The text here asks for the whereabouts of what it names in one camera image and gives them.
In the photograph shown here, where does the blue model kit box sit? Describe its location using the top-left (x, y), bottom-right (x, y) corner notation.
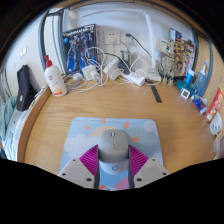
top-left (61, 23), bottom-right (100, 76)

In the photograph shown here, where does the white cable tangle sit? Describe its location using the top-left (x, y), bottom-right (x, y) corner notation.
top-left (64, 46), bottom-right (148, 94)

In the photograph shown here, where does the steel cup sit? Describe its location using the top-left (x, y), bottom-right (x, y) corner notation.
top-left (120, 49), bottom-right (138, 68)

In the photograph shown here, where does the white charger block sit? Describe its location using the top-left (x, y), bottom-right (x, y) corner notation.
top-left (103, 58), bottom-right (121, 79)
top-left (81, 64), bottom-right (98, 81)

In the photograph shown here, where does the white mug with black print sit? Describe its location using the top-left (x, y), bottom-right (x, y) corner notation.
top-left (209, 112), bottom-right (224, 136)

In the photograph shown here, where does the teal knitted blanket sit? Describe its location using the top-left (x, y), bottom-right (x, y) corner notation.
top-left (0, 96), bottom-right (18, 141)

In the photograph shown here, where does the plain white cup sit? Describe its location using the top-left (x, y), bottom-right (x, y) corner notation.
top-left (213, 134), bottom-right (224, 160)

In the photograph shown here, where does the light blue cloud-print mouse pad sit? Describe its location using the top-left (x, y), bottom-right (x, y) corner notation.
top-left (58, 116), bottom-right (165, 191)

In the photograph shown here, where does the red potato chip can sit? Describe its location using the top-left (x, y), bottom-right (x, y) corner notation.
top-left (204, 86), bottom-right (224, 124)

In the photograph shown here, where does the black bag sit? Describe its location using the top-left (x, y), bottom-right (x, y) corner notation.
top-left (15, 64), bottom-right (38, 112)

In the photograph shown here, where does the dark green round tin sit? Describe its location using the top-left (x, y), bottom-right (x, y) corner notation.
top-left (175, 79), bottom-right (194, 93)

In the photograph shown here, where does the black ruler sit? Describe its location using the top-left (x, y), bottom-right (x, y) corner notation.
top-left (149, 84), bottom-right (163, 104)

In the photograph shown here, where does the colourful model kit box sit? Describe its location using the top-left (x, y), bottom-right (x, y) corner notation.
top-left (169, 28), bottom-right (196, 78)

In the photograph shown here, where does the white power strip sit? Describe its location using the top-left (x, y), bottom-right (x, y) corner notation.
top-left (122, 71), bottom-right (146, 87)

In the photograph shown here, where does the small blue white-capped bottle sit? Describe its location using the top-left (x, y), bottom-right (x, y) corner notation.
top-left (184, 68), bottom-right (195, 86)

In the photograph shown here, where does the white pump bottle red cap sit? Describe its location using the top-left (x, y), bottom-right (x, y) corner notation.
top-left (43, 54), bottom-right (68, 98)

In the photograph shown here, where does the small white square clock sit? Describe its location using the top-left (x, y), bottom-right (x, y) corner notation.
top-left (180, 88), bottom-right (191, 100)

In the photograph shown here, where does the white wall socket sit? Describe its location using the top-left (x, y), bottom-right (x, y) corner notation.
top-left (103, 31), bottom-right (121, 46)

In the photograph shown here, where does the white desk lamp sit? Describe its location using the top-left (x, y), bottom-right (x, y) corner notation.
top-left (79, 9), bottom-right (163, 83)

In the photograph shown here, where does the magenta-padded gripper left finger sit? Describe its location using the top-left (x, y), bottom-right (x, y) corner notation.
top-left (57, 144), bottom-right (101, 190)

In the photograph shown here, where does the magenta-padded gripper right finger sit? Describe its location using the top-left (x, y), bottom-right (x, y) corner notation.
top-left (127, 144), bottom-right (170, 190)

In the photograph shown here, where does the grey and white computer mouse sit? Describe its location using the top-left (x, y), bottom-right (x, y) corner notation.
top-left (97, 129), bottom-right (130, 176)

